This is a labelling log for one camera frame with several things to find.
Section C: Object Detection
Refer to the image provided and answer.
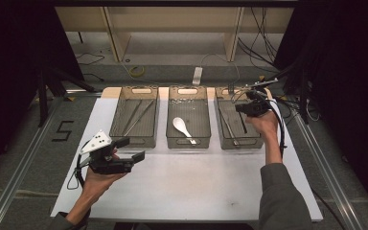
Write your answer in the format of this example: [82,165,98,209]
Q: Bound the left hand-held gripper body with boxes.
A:
[77,128,136,175]

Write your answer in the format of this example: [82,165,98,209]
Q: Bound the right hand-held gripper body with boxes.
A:
[245,78,280,118]

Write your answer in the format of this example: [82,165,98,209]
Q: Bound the steel table knife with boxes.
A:
[218,108,241,147]

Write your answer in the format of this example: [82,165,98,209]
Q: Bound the smoky clear plastic bin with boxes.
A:
[214,85,269,150]
[166,85,212,150]
[108,85,160,149]

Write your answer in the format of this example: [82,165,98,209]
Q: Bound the white ceramic spoon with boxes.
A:
[172,116,197,146]

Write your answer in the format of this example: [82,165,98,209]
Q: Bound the person's right hand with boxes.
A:
[244,109,281,142]

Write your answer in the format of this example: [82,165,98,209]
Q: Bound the person's left hand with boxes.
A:
[81,168,128,205]

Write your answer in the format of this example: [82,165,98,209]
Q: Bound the black metal stand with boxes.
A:
[258,60,311,124]
[36,66,99,127]

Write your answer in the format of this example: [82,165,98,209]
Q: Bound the white power strip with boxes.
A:
[192,66,203,86]

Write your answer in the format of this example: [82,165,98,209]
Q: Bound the yellow tape roll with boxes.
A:
[129,65,146,78]

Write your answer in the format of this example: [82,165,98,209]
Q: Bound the dark curtain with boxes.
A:
[274,0,368,221]
[0,0,84,180]

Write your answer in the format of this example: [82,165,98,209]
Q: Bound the beige wooden shelf unit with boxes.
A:
[55,7,295,63]

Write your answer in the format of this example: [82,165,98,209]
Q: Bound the white power cable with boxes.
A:
[200,52,242,86]

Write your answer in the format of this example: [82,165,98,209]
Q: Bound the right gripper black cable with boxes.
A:
[267,99,288,159]

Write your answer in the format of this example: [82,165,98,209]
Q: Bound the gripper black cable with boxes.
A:
[267,99,288,159]
[66,149,87,191]

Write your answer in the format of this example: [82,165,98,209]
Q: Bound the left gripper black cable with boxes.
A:
[66,149,87,191]

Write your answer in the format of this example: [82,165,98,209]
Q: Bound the bundle of black cables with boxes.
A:
[238,7,282,70]

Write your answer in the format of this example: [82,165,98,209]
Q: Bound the aluminium rail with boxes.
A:
[0,95,65,230]
[291,111,365,230]

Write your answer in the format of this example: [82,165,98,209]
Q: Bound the thin black floor cable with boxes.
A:
[76,52,105,66]

